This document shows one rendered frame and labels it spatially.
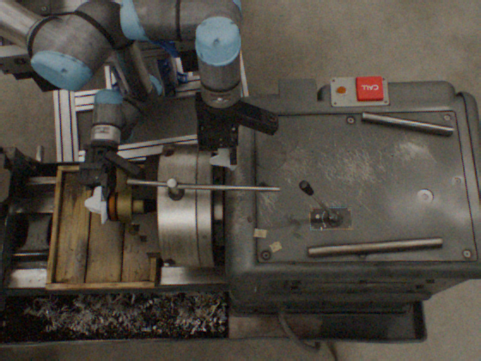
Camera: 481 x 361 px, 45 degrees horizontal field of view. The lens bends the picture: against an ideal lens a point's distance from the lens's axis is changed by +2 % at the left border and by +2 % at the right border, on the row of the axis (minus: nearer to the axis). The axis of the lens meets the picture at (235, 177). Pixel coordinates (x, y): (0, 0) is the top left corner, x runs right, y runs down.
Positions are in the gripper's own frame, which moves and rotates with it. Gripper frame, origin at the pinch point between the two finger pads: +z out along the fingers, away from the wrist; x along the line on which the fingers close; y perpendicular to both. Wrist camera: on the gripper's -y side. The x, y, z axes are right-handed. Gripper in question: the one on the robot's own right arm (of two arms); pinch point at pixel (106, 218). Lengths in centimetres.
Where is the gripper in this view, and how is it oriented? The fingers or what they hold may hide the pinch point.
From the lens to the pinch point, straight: 148.8
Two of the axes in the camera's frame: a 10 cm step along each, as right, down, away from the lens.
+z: 0.0, 9.4, -3.3
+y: -10.0, 0.1, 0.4
